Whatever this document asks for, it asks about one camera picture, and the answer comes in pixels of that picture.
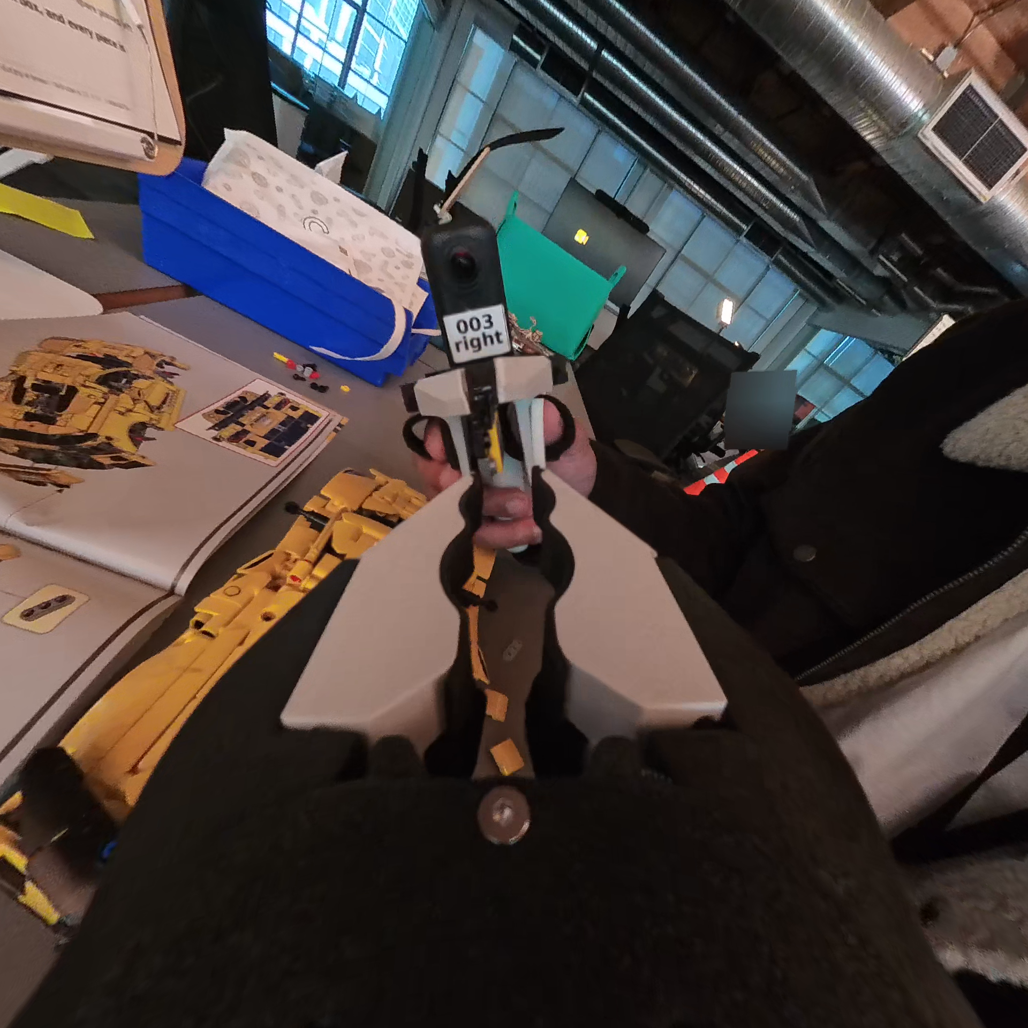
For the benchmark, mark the silver ventilation duct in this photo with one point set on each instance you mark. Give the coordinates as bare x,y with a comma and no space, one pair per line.
867,88

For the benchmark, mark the white vent grille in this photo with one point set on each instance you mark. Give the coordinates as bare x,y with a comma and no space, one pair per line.
976,132

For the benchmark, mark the yellow curved slope piece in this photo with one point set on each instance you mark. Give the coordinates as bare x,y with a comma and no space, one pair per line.
496,705
506,756

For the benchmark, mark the black panel desk lamp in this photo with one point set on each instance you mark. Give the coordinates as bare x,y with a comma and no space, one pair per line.
498,149

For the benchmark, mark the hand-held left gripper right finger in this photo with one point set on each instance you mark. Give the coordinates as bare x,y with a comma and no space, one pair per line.
642,642

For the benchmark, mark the black mesh chair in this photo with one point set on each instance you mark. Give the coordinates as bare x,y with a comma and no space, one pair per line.
658,377

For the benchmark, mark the person's right hand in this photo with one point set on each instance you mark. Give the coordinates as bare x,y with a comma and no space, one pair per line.
506,514

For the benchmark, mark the orange traffic cone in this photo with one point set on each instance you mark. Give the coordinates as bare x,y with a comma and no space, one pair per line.
719,474

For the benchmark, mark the blue plastic bin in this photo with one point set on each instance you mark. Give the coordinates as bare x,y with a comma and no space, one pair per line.
241,273

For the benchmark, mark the small loose red black pieces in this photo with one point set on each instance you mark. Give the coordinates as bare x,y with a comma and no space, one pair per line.
303,371

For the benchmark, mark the yellow paper strip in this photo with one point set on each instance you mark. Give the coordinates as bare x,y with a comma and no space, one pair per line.
40,213

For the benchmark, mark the brown wooden model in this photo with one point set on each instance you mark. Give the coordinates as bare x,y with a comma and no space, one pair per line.
530,336

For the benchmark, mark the window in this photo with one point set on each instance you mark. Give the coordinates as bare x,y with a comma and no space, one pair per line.
345,40

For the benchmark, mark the yellow toy brick car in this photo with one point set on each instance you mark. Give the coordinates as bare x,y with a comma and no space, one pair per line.
241,602

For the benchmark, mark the grey wall screen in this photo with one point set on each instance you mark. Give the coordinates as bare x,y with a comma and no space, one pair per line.
602,233

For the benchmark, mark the instruction booklet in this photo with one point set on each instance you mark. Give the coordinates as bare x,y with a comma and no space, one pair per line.
120,482

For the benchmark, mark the grey desk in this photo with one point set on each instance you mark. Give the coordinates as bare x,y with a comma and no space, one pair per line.
377,434

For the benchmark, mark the white patterned paper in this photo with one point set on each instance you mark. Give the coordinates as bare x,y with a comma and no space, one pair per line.
305,209

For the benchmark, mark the small yellow black brick assembly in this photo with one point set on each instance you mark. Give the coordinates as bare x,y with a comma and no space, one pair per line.
484,417

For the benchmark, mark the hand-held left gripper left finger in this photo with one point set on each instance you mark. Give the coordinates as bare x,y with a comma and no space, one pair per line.
369,642

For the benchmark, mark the teal board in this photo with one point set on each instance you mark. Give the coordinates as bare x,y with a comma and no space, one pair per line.
554,281

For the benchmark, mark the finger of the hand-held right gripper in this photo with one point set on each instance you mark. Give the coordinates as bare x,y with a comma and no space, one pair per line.
524,377
442,395

